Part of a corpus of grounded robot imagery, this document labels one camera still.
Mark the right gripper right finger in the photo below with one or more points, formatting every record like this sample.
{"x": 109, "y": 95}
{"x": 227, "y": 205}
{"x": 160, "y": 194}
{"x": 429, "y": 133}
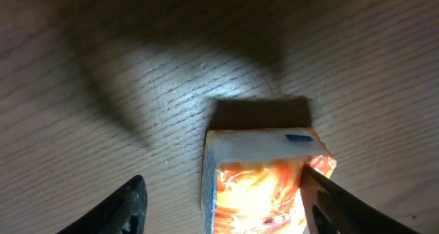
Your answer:
{"x": 331, "y": 209}

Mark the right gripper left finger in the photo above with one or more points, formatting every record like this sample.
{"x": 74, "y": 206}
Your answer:
{"x": 122, "y": 212}

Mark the orange tissue pack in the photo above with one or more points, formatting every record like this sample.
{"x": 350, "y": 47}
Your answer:
{"x": 250, "y": 179}

